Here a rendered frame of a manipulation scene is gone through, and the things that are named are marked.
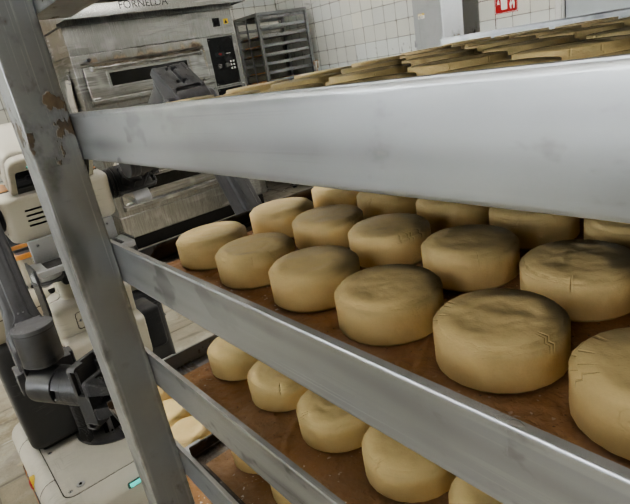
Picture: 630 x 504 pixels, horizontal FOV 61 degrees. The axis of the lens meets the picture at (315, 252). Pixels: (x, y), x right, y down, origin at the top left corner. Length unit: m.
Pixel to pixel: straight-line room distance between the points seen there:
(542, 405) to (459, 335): 0.04
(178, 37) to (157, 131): 4.85
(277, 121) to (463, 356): 0.10
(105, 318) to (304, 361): 0.22
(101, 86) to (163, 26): 0.76
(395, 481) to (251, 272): 0.14
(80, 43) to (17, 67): 4.43
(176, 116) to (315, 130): 0.09
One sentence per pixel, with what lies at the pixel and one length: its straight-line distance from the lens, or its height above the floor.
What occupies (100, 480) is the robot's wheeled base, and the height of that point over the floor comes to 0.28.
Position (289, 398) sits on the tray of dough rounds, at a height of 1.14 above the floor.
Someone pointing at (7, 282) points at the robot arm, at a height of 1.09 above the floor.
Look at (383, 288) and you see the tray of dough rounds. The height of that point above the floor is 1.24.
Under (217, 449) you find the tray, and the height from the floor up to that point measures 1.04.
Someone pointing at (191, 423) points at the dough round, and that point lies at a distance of 0.67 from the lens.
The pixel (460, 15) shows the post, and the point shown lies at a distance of 0.65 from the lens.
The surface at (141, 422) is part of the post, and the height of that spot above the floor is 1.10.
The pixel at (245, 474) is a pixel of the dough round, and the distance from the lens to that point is 0.47.
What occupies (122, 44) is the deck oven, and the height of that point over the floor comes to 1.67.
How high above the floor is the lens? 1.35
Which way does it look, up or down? 20 degrees down
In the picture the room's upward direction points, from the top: 10 degrees counter-clockwise
